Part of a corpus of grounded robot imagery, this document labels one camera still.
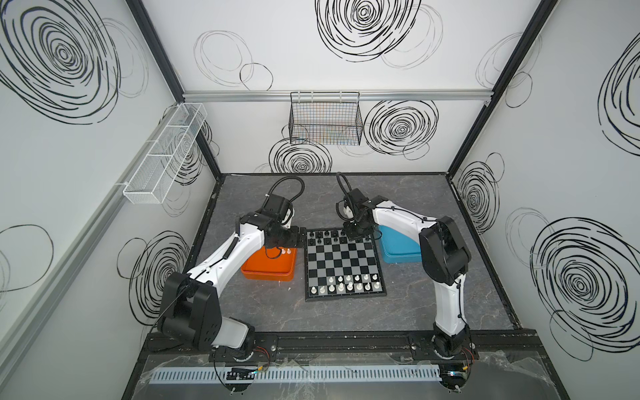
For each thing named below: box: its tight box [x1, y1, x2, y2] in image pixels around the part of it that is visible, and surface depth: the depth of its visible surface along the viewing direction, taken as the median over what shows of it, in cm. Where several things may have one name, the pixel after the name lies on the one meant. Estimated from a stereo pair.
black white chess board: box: [304, 227, 388, 303], surface depth 91 cm
